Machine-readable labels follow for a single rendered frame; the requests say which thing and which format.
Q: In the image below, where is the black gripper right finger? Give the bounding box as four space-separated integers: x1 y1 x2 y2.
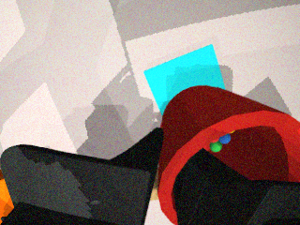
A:
172 147 300 225

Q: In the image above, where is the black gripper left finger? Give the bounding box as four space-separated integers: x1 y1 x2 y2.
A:
0 127 164 225

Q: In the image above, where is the green marble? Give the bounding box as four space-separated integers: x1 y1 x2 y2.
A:
210 140 222 153

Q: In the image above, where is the red cup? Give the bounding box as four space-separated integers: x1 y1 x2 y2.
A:
157 85 300 225

